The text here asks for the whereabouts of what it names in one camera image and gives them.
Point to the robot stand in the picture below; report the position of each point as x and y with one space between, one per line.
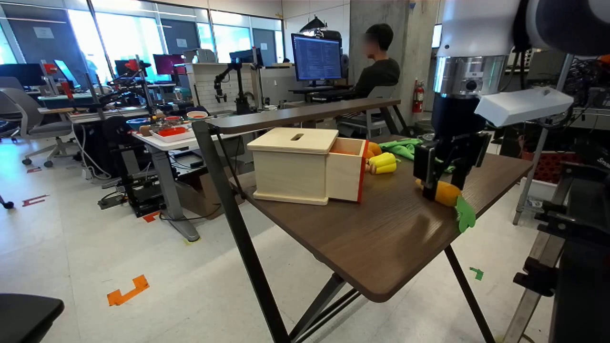
579 247

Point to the dark monitor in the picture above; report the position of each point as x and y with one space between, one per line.
21 74

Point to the wooden drawer with red edge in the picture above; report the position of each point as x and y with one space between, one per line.
344 176

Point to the machine with red parts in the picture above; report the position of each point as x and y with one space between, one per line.
126 85

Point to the white tray with red items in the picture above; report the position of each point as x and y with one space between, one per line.
172 132

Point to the black chair seat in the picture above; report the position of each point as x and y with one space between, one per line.
26 317

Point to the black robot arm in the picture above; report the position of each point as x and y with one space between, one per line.
240 93

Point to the metal stand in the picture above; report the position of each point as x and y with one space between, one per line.
536 162

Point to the grey office chair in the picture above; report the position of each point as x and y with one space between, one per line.
33 119

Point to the orange toy ball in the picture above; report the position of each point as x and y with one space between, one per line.
374 148

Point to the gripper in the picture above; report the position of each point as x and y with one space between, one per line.
455 119

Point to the white standing desk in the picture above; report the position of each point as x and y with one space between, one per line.
164 181

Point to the monitor with text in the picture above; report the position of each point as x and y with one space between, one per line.
316 58

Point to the red basket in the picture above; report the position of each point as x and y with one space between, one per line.
550 166

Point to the white bowl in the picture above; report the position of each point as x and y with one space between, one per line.
197 115

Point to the black lamp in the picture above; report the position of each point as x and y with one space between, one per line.
312 25

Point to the person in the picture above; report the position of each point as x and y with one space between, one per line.
379 71

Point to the orange plush carrot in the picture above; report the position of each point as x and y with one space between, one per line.
448 193

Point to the wooden box with slot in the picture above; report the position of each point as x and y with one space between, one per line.
290 166

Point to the monitor with pink screen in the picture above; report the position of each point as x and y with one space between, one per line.
167 64

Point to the white brick pattern cabinet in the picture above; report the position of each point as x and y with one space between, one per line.
205 88

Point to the red fire extinguisher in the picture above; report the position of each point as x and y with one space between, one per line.
418 97

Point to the blue bowl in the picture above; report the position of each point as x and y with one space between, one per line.
137 124

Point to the cardboard box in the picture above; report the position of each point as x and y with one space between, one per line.
200 195

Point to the green cloth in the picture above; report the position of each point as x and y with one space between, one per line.
402 147

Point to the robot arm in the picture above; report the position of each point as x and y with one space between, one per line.
476 28

